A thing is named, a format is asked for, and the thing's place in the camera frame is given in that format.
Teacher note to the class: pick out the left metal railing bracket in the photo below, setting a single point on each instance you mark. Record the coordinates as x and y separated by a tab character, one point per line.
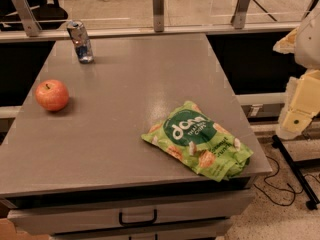
29	23

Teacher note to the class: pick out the metal railing bracket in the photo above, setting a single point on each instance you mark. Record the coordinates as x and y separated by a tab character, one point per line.
158	15
29	23
239	16

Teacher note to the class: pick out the black drawer handle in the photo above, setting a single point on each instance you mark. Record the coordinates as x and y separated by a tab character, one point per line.
138	220

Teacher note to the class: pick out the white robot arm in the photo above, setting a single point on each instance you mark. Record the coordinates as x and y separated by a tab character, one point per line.
302	102

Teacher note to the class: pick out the middle metal railing bracket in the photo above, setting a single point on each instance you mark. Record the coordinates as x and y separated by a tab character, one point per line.
158	15

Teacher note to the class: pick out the black stand leg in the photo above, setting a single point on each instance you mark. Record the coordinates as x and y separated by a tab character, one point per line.
296	167

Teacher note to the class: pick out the black office chair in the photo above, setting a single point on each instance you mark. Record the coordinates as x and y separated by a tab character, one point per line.
48	13

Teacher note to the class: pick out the blue silver drink can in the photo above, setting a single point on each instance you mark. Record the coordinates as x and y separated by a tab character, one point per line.
80	39

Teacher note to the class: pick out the white horizontal rail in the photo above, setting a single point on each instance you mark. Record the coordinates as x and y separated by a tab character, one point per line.
55	35

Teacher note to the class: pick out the red apple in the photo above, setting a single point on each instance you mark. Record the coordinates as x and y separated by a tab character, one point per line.
52	95

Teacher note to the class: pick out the green rice chip bag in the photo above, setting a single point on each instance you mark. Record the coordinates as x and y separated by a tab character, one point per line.
199	143

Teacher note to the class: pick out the right metal railing bracket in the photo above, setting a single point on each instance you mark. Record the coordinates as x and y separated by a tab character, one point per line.
239	16

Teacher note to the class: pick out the grey drawer front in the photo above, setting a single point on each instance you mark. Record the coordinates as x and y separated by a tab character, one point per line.
104	215

